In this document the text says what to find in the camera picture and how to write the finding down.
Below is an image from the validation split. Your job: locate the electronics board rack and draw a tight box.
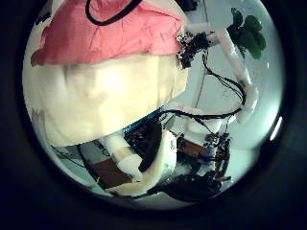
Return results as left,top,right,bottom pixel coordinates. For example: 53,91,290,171
176,131,232,184

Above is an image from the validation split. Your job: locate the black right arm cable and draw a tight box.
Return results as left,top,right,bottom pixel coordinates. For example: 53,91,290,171
158,52,248,133

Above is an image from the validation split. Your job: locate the orange button shirt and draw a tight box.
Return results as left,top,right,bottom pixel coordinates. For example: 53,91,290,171
30,0,187,67

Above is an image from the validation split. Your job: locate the large-leaf green plant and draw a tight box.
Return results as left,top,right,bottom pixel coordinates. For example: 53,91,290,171
226,8,268,61

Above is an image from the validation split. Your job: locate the brown floor mat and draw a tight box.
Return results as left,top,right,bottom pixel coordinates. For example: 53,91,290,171
86,157,132,190

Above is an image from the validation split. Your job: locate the black hand cable bundle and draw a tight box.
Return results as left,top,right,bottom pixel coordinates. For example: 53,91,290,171
84,0,144,27

